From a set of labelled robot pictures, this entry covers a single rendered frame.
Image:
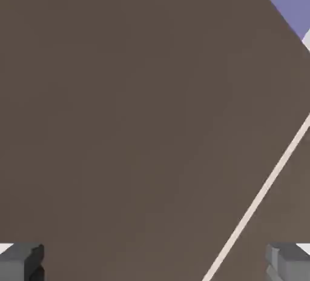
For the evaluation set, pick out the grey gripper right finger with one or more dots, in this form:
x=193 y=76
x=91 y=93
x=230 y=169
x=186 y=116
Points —
x=290 y=265

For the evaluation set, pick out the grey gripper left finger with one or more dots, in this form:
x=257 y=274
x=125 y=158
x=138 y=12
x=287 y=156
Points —
x=17 y=265

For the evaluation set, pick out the white painted cabinet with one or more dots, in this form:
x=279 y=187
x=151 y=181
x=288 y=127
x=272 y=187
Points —
x=307 y=40

